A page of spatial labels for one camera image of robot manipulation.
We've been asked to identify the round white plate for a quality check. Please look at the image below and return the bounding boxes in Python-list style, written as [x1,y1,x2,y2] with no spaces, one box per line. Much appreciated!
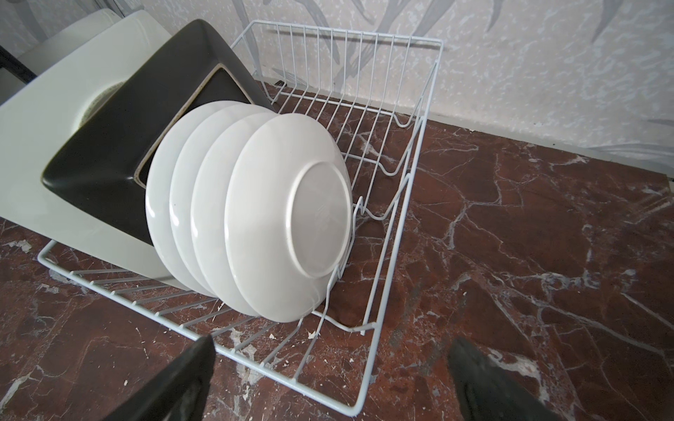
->
[161,101,270,296]
[224,113,353,323]
[191,112,277,316]
[145,100,236,296]

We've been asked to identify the white wire dish rack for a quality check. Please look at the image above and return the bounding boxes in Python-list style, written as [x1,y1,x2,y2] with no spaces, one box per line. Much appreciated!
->
[40,20,442,416]

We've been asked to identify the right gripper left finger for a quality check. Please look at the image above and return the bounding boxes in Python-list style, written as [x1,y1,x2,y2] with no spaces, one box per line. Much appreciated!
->
[105,335,216,420]

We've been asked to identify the white square plate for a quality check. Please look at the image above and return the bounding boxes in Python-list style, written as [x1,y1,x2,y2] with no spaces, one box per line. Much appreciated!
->
[1,11,181,287]
[1,1,121,76]

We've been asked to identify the black square plate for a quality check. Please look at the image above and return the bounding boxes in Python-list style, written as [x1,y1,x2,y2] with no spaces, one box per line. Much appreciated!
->
[42,19,273,244]

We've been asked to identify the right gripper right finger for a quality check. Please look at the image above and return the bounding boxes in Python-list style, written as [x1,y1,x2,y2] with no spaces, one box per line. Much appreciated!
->
[448,338,559,420]

